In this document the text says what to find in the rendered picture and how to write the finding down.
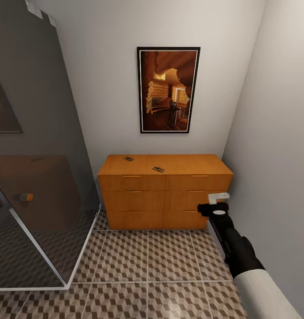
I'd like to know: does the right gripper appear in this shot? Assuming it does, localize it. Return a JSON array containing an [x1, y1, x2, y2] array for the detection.
[[197, 201, 229, 216]]

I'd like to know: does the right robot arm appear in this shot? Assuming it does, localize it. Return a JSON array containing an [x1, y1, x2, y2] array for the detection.
[[197, 192, 302, 319]]

